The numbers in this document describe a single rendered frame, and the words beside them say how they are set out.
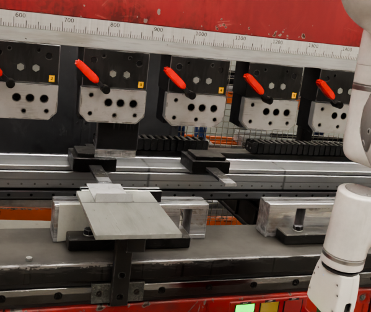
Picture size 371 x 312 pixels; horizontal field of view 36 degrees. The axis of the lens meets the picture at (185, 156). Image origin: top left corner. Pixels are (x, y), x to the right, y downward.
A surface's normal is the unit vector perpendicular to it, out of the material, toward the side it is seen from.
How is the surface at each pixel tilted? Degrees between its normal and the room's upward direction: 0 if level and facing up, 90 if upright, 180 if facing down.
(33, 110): 90
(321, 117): 90
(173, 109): 90
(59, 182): 90
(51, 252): 0
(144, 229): 0
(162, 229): 0
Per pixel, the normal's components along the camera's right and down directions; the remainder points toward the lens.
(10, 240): 0.11, -0.96
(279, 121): 0.32, 0.28
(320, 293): -0.93, -0.04
